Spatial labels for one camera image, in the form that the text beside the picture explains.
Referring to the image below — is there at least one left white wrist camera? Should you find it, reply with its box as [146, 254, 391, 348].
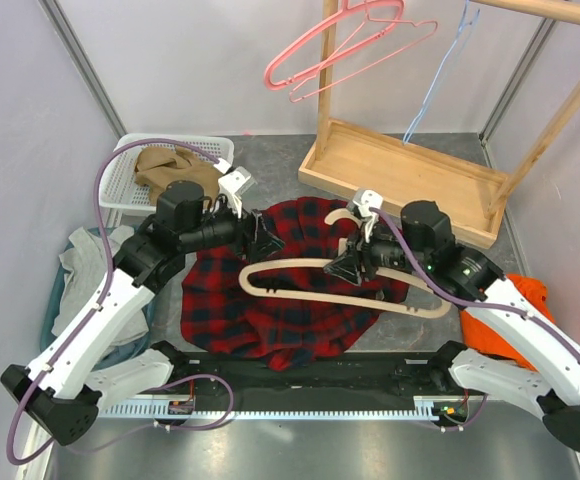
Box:
[214, 158, 255, 217]

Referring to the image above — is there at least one thin pink wire hanger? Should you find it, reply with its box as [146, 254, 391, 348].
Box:
[287, 13, 439, 104]

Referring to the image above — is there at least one grey t-shirt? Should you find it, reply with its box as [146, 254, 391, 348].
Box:
[51, 226, 149, 347]

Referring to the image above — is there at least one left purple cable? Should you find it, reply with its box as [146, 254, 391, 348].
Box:
[5, 138, 231, 466]

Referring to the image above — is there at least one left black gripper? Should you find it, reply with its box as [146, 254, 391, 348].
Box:
[181, 193, 284, 264]

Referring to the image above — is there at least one thick pink plastic hanger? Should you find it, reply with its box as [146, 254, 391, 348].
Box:
[263, 0, 405, 92]

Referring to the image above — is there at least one white plastic basket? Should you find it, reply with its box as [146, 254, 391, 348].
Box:
[99, 133, 234, 216]

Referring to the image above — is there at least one purple cable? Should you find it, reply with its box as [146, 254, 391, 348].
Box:
[5, 138, 231, 466]
[369, 208, 580, 391]

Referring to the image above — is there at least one tan brown garment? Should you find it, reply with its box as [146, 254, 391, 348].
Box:
[134, 146, 220, 206]

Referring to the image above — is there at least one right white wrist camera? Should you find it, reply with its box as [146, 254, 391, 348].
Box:
[347, 188, 383, 223]

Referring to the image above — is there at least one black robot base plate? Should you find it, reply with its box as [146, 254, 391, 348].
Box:
[151, 341, 480, 411]

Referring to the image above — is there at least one wooden clothes rack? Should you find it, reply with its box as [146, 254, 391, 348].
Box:
[297, 0, 580, 250]

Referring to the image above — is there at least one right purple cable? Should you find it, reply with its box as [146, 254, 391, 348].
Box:
[369, 208, 580, 391]

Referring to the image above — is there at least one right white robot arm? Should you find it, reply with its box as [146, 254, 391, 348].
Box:
[324, 200, 580, 453]

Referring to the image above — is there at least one slotted white cable duct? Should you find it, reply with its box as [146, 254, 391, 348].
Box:
[99, 395, 469, 421]

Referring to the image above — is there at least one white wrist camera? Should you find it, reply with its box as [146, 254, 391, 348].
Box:
[347, 188, 383, 223]
[214, 158, 255, 217]

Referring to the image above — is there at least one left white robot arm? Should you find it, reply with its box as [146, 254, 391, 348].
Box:
[1, 181, 284, 446]

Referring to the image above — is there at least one light blue wire hanger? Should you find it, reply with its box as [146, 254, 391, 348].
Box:
[402, 0, 481, 144]

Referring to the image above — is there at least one orange garment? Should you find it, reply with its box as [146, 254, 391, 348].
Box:
[459, 273, 554, 371]

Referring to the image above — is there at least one beige wooden hanger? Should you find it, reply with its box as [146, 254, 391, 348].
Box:
[239, 208, 451, 319]

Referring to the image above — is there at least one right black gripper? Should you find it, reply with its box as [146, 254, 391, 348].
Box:
[324, 216, 431, 286]

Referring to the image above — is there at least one red plaid skirt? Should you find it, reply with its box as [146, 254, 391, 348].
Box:
[179, 196, 411, 372]

